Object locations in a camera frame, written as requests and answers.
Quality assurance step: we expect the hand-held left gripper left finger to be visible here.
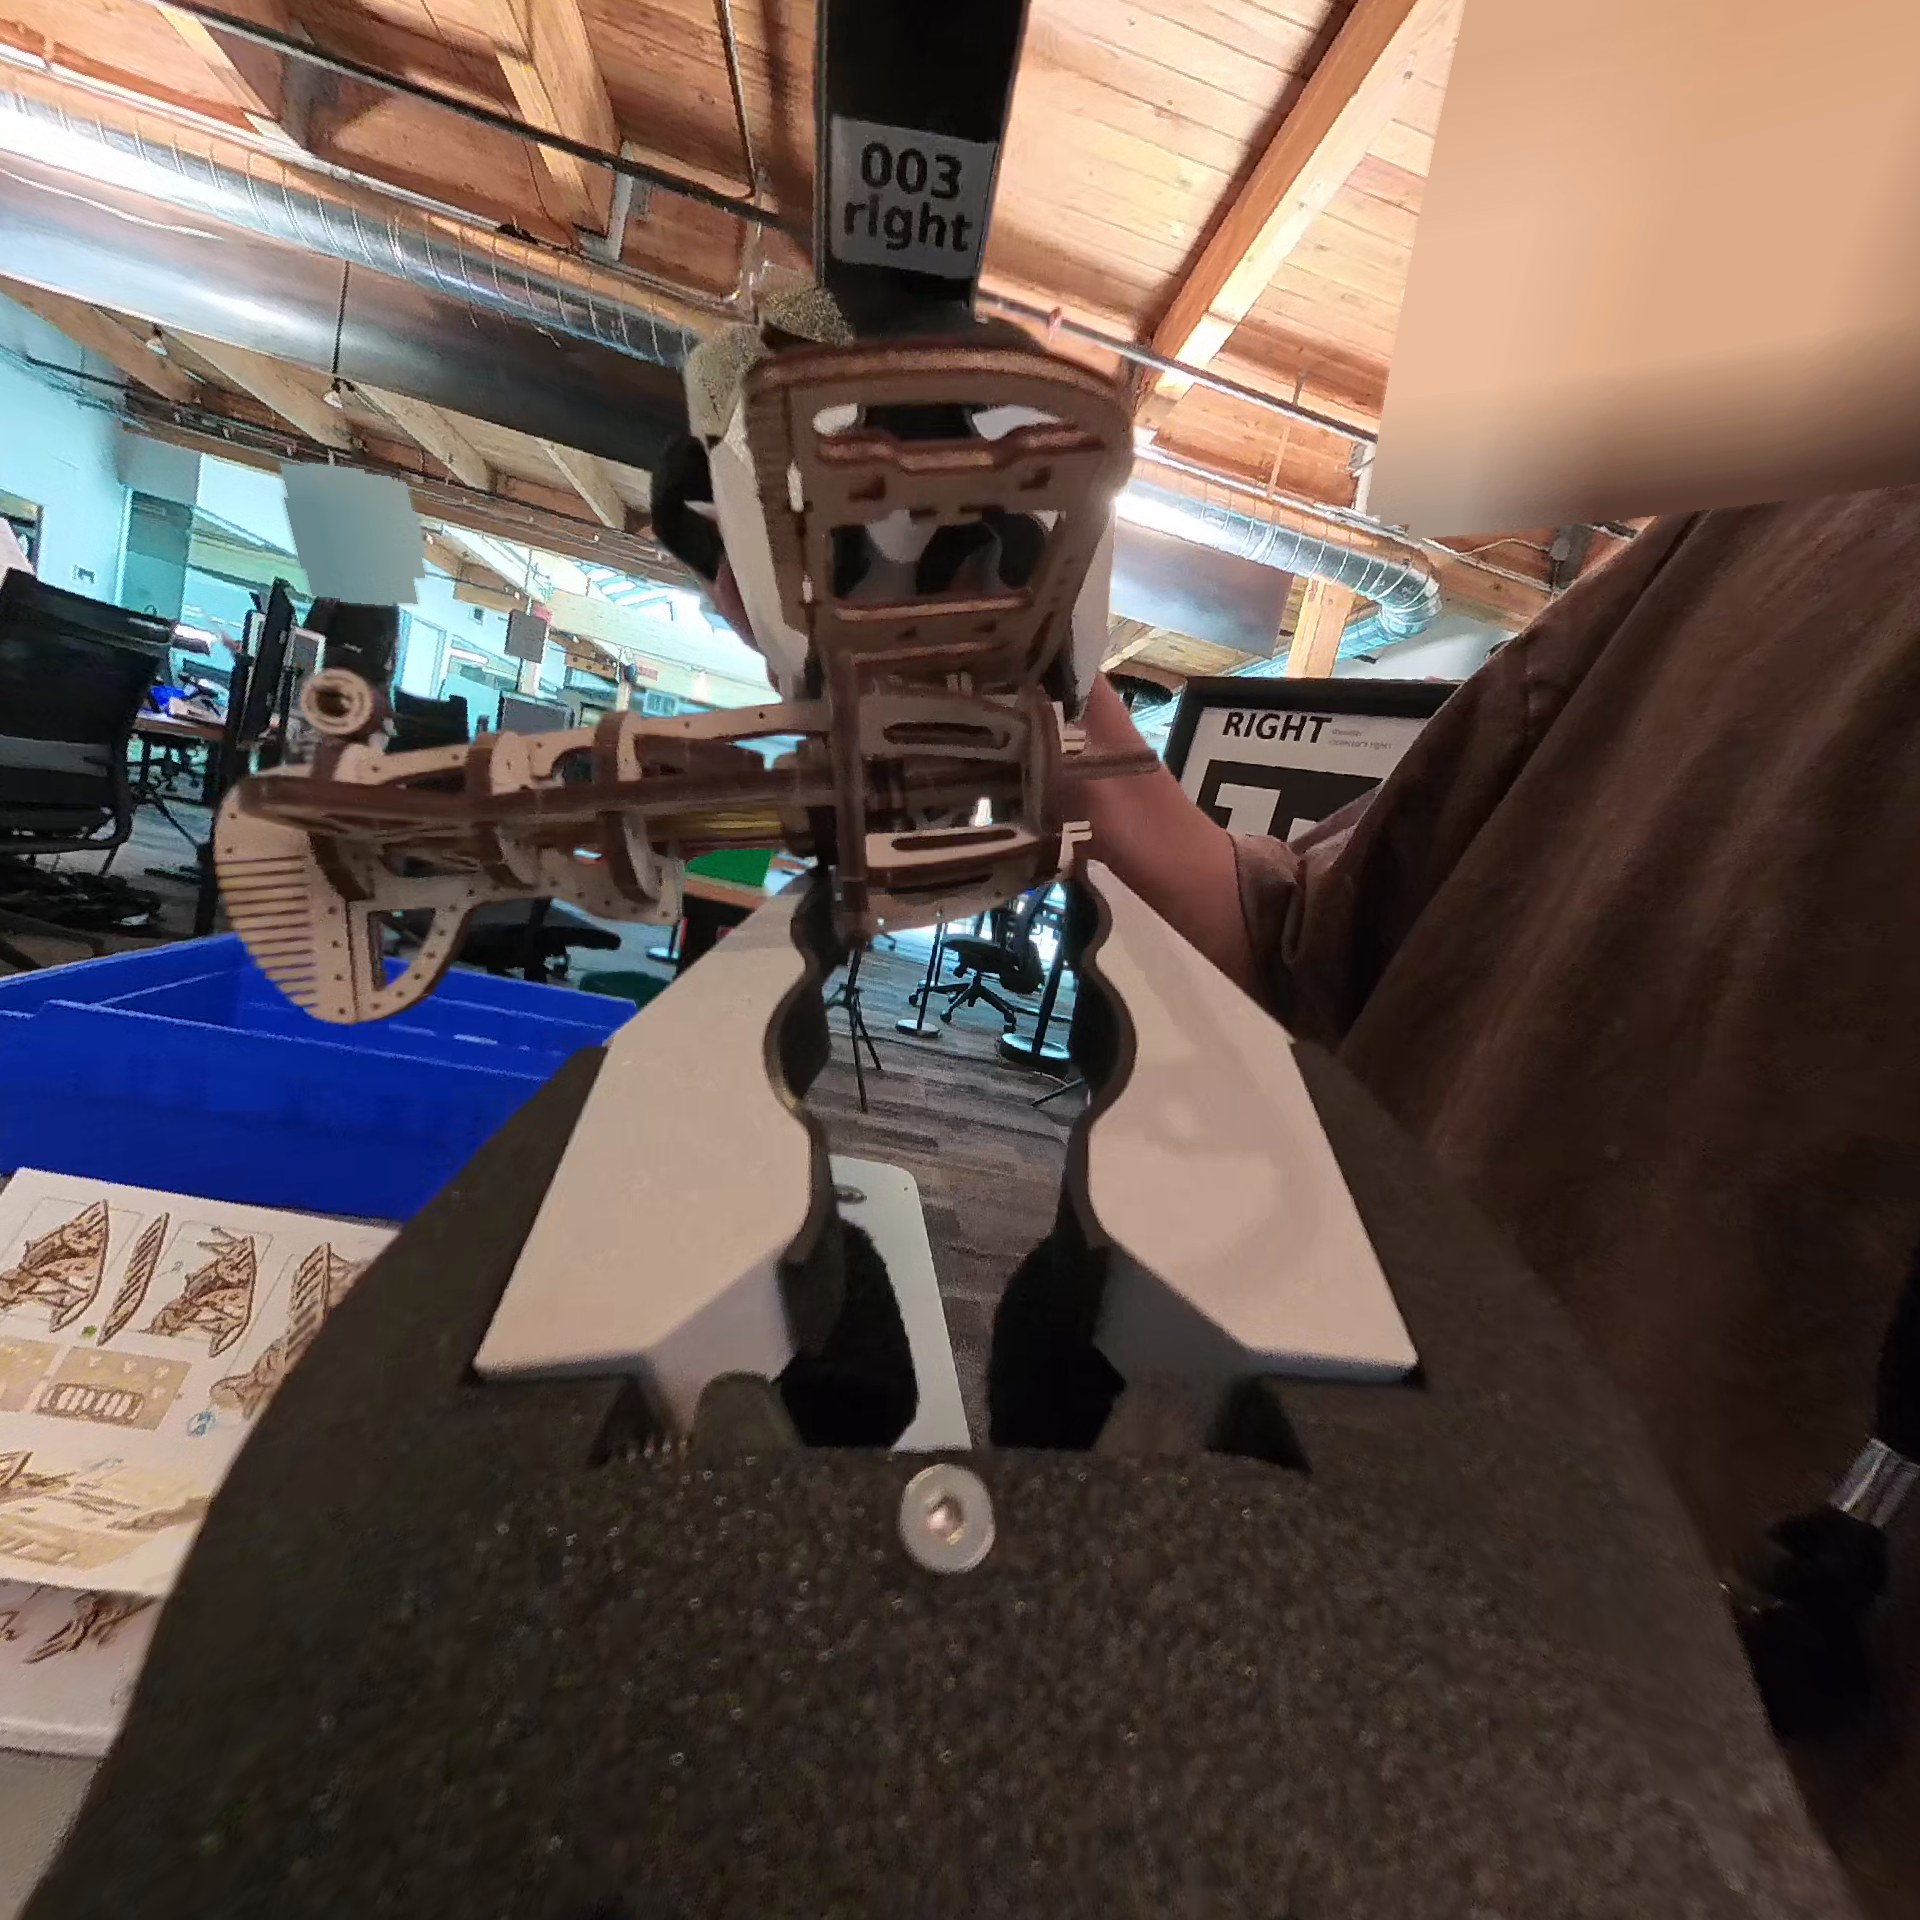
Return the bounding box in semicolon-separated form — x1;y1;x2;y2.
479;884;839;1449

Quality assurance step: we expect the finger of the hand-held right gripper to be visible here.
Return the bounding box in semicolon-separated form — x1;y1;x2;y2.
1049;502;1126;710
703;428;816;700

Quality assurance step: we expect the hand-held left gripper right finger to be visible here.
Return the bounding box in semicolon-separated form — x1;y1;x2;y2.
1057;867;1422;1449

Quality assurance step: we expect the wooden model plane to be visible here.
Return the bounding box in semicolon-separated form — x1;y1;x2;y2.
212;342;1163;1027

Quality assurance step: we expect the person's right forearm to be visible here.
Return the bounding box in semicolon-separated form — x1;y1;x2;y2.
1072;675;1262;985

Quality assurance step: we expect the framed right marker sign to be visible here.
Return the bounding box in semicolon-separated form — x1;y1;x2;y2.
1162;675;1466;845

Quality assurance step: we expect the blue plastic bin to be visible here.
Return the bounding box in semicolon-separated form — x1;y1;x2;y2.
0;931;643;1221

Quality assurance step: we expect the instruction booklet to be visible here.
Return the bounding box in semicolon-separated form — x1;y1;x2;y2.
0;1168;401;1760

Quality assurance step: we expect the black office chair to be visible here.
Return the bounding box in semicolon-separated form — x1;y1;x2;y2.
0;573;177;965

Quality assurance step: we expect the silver ventilation duct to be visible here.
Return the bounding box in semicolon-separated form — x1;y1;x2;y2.
1113;451;1444;666
0;82;753;378

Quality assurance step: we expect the black strap with buckle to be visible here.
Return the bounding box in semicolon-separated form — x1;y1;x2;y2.
1721;1432;1903;1752

